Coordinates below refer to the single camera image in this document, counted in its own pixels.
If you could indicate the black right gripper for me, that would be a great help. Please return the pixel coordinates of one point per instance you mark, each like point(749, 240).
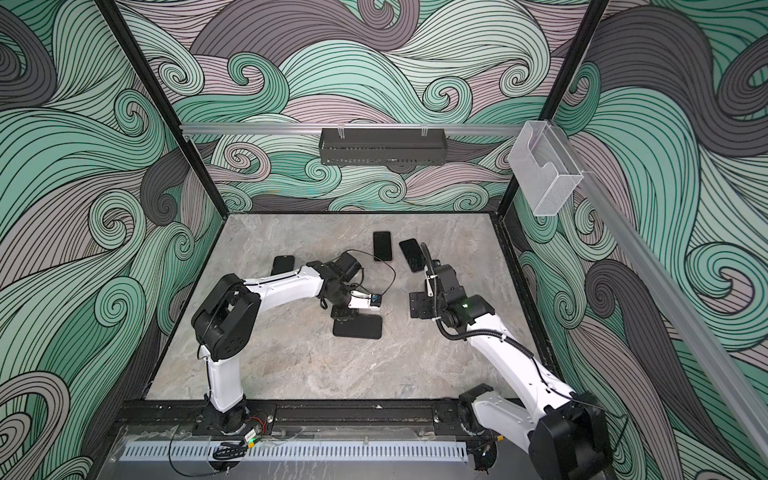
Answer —
point(419, 302)

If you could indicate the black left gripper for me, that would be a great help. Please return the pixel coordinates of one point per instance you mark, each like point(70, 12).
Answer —
point(340, 314)

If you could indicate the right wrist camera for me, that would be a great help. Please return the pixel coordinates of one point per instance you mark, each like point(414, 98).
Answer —
point(442, 282)

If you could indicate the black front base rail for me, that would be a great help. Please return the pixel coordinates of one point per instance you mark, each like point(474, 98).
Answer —
point(441, 417)

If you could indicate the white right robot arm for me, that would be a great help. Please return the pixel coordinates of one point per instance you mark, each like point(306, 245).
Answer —
point(565, 434)

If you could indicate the black wall tray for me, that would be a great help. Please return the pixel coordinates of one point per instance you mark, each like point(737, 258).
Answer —
point(383, 147)

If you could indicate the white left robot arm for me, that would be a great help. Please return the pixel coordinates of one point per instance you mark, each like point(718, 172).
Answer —
point(225, 321)

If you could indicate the white slotted cable duct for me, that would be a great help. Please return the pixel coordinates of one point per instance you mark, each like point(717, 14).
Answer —
point(428, 451)

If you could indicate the black phone glossy screen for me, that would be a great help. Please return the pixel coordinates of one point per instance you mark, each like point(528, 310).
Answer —
point(413, 254)

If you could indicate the aluminium wall rail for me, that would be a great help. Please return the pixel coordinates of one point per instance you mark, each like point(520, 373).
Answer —
point(614, 204)
point(278, 128)

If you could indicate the aluminium back wall rail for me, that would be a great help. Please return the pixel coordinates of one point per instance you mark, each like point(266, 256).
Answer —
point(278, 128)

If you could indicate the black phone ribbed back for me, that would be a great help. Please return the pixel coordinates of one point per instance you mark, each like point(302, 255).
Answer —
point(382, 246)

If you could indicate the black phone case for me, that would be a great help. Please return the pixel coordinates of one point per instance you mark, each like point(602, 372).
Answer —
point(360, 326)
point(283, 264)

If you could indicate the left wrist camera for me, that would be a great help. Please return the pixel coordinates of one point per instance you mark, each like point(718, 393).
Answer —
point(351, 273)

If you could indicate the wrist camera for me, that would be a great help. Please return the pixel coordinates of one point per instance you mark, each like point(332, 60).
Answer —
point(351, 273)
point(442, 282)

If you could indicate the clear plastic wall bin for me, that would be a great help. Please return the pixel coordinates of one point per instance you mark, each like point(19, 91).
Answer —
point(544, 163)

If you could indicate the aluminium right wall rail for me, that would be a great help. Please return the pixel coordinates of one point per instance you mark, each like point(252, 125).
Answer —
point(614, 204)

